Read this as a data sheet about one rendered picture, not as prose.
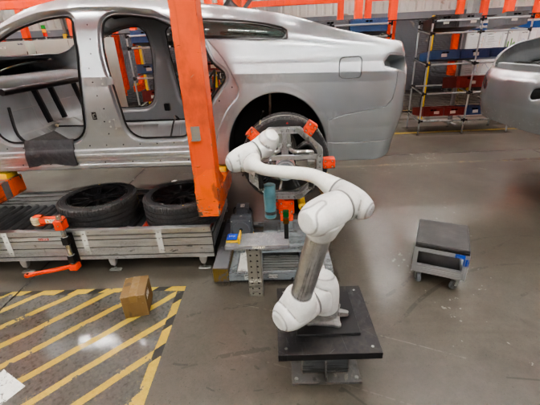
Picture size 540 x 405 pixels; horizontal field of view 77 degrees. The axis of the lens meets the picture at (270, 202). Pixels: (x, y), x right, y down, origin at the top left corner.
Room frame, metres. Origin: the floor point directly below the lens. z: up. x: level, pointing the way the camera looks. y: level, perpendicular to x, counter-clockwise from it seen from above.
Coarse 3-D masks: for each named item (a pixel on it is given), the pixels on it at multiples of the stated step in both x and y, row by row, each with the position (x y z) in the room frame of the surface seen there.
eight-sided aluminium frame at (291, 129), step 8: (272, 128) 2.39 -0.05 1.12; (280, 128) 2.37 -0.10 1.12; (288, 128) 2.35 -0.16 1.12; (296, 128) 2.35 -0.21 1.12; (304, 136) 2.35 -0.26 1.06; (320, 152) 2.34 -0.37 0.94; (320, 160) 2.34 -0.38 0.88; (320, 168) 2.34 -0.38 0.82; (256, 184) 2.36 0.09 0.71; (280, 192) 2.40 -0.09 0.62; (288, 192) 2.40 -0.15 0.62; (296, 192) 2.39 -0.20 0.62; (304, 192) 2.35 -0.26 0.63
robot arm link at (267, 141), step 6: (264, 132) 1.62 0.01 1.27; (270, 132) 1.62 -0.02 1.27; (258, 138) 1.64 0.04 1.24; (264, 138) 1.60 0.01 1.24; (270, 138) 1.60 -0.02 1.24; (276, 138) 1.61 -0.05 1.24; (258, 144) 1.61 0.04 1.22; (264, 144) 1.60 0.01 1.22; (270, 144) 1.60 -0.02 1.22; (276, 144) 1.62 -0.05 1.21; (264, 150) 1.60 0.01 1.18; (270, 150) 1.62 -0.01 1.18; (264, 156) 1.62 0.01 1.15
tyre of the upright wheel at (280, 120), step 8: (280, 112) 2.62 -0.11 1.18; (288, 112) 2.62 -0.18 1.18; (264, 120) 2.53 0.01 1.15; (272, 120) 2.45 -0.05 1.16; (280, 120) 2.44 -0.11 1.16; (288, 120) 2.44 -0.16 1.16; (296, 120) 2.44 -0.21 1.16; (304, 120) 2.47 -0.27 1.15; (256, 128) 2.46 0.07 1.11; (264, 128) 2.44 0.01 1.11; (312, 136) 2.43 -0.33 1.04; (320, 136) 2.43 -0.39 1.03; (320, 144) 2.43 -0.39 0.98; (328, 152) 2.43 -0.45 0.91; (248, 176) 2.45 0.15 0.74
